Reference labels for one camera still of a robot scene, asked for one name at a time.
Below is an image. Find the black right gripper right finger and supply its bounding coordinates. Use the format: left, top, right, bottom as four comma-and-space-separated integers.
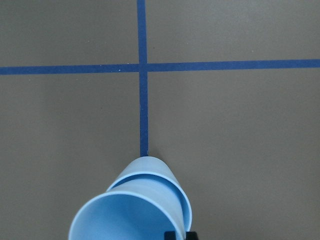
186, 231, 198, 240

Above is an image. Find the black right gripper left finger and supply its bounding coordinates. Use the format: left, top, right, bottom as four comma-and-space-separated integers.
164, 231, 176, 240

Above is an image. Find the light blue plastic cup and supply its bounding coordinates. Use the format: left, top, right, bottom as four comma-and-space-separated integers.
68, 176, 187, 240
107, 156, 192, 232

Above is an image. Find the crossing blue tape strip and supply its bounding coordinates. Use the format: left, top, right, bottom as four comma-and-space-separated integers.
136, 0, 149, 157

